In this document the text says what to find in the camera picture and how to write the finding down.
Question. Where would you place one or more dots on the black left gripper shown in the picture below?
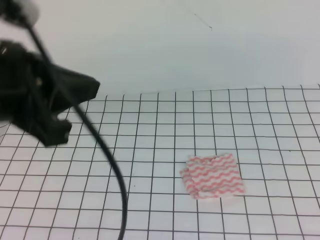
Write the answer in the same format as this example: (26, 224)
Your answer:
(22, 100)

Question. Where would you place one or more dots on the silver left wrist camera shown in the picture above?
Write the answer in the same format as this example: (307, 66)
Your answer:
(29, 10)

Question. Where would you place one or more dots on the pink wavy striped towel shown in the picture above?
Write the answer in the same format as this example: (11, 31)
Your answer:
(207, 177)

